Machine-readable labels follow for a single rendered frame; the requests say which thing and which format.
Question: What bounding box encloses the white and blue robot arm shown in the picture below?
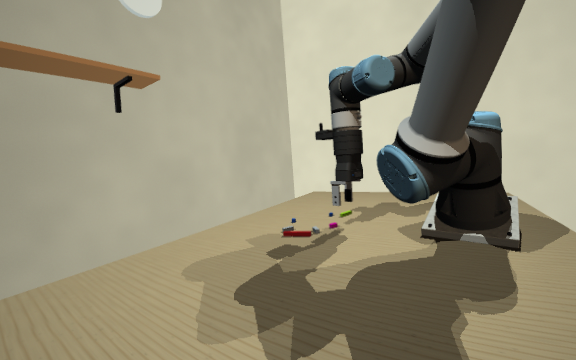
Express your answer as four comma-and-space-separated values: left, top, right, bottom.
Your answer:
329, 0, 526, 231

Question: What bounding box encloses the red rod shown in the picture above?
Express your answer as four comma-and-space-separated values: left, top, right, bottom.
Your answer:
283, 231, 311, 236

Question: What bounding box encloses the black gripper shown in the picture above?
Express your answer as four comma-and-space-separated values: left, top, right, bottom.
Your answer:
315, 111, 363, 206

